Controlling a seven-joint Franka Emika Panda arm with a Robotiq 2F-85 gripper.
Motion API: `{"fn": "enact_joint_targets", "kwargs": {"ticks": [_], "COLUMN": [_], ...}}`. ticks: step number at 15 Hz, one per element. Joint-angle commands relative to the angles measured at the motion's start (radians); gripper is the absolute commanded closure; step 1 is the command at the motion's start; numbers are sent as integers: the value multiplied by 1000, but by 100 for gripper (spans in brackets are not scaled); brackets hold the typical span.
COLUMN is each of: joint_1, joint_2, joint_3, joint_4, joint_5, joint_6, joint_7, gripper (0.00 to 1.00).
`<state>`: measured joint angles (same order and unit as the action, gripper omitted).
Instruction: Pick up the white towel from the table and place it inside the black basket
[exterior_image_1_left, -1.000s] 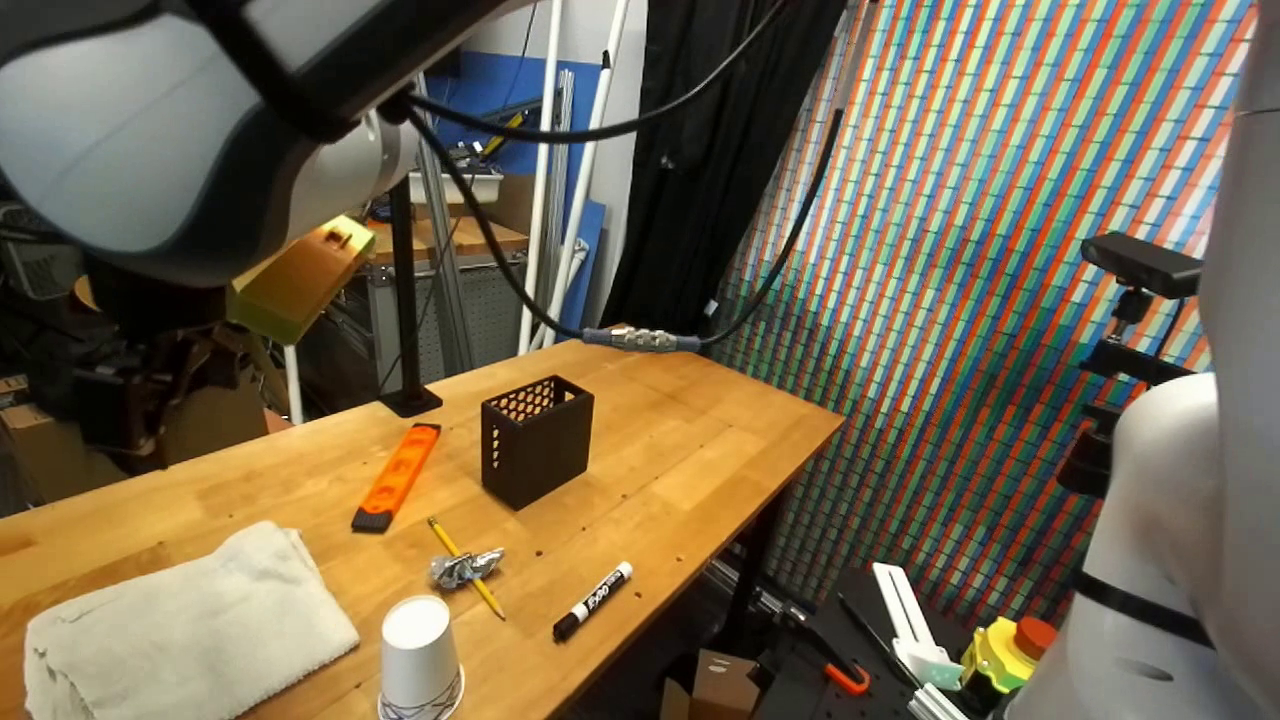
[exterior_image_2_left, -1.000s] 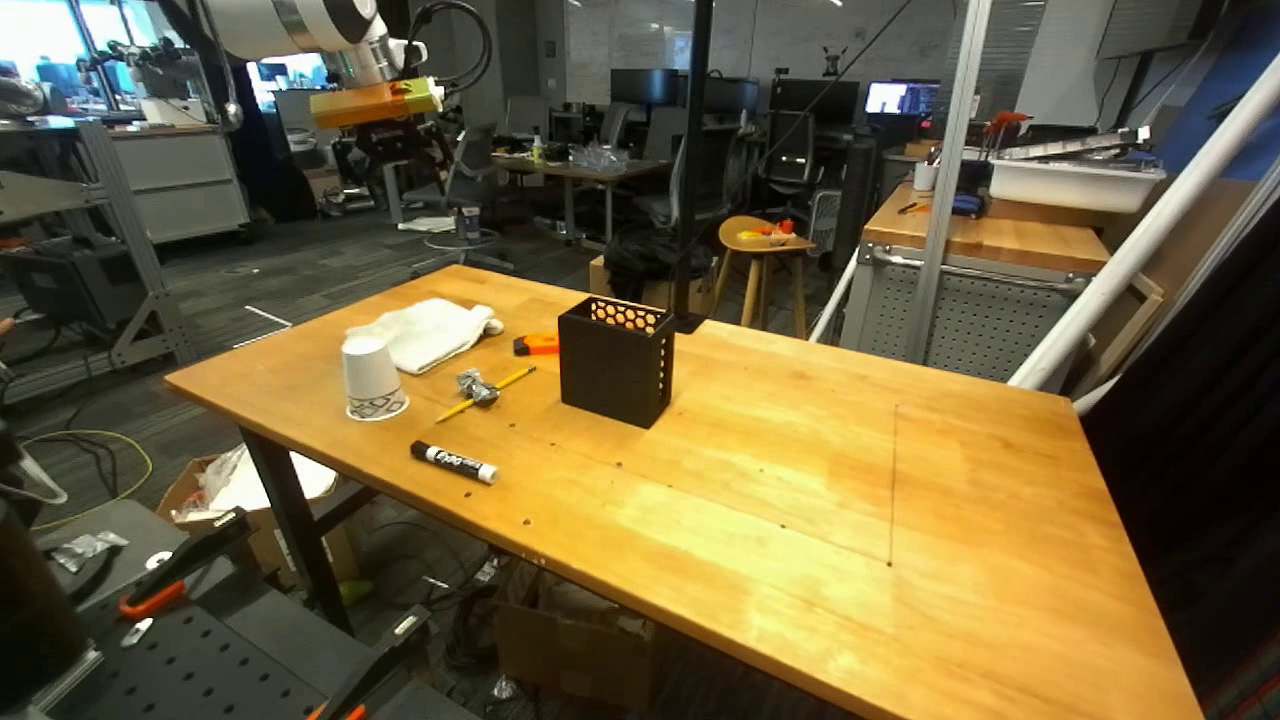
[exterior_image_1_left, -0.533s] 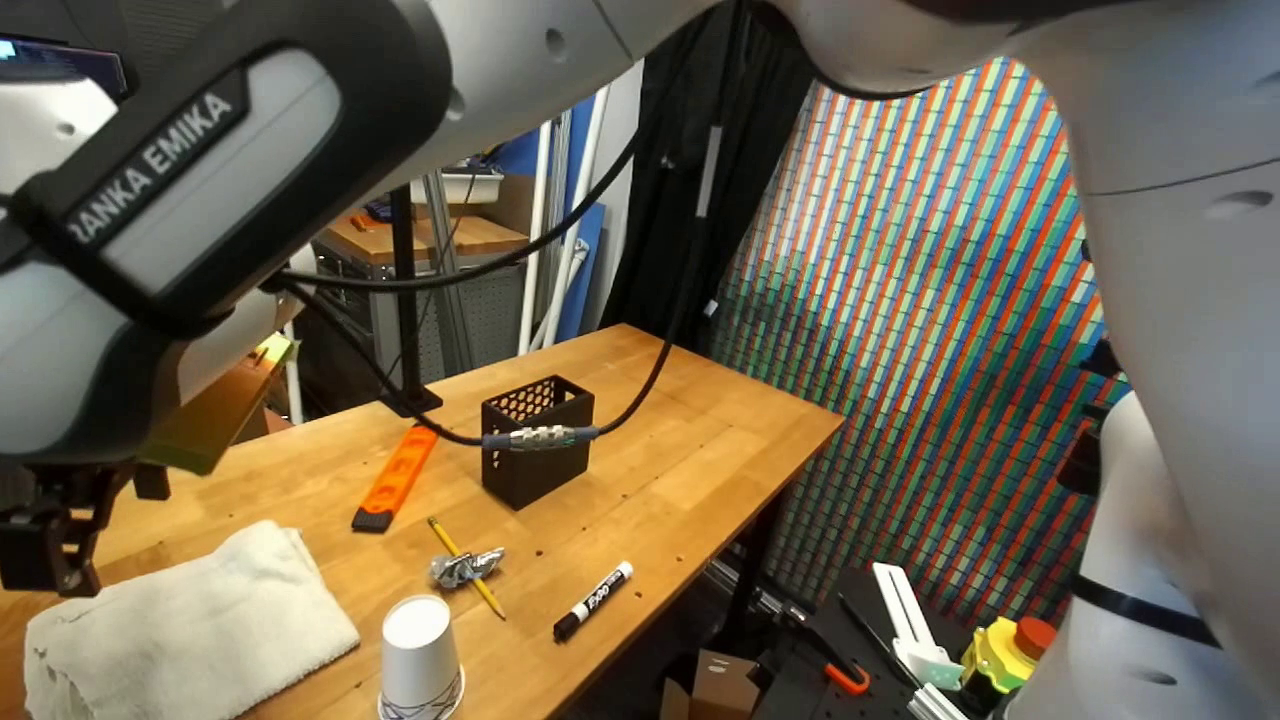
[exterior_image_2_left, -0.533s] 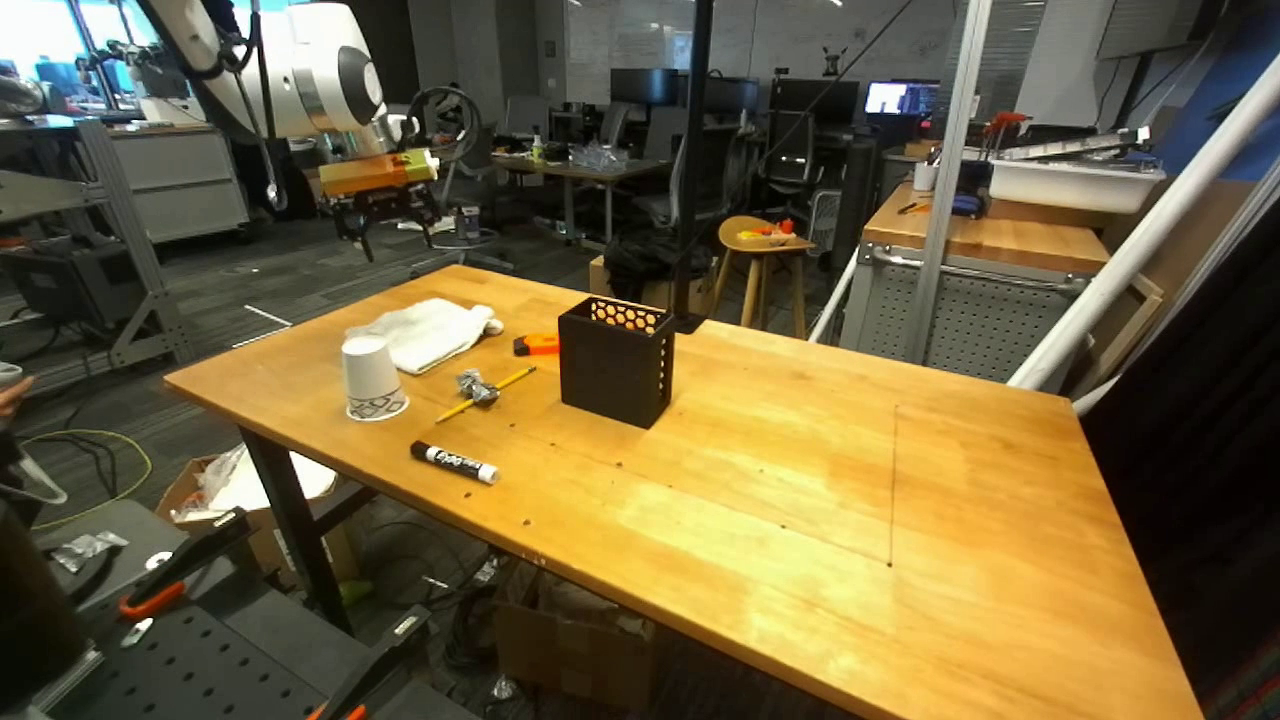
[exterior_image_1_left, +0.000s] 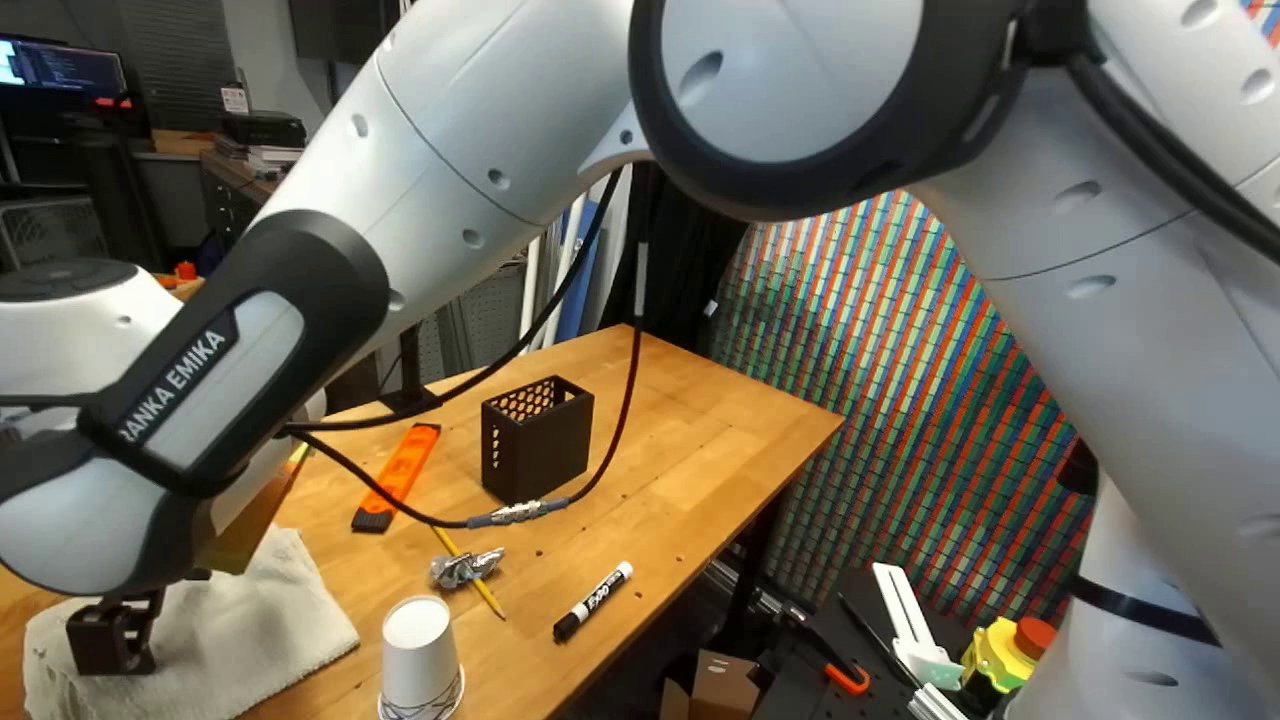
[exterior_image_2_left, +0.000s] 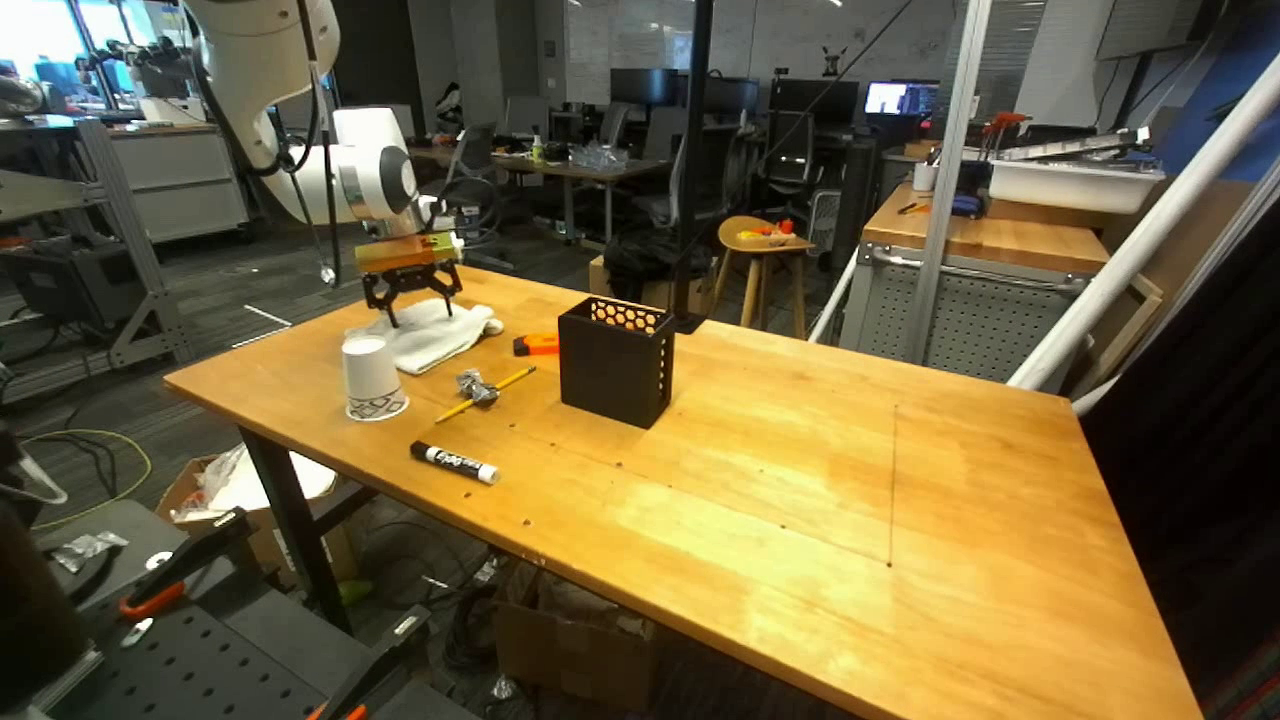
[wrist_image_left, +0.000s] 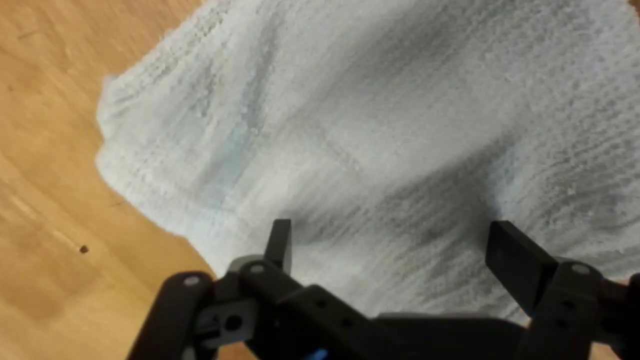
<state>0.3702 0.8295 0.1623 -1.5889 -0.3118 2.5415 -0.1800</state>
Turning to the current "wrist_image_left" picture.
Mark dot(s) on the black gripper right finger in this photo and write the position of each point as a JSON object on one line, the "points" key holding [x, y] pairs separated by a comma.
{"points": [[567, 312]]}

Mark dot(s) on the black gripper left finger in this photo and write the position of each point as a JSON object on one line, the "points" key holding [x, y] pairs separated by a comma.
{"points": [[267, 312]]}

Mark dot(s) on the white towel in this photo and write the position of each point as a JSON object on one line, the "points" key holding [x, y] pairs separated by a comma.
{"points": [[373, 132]]}

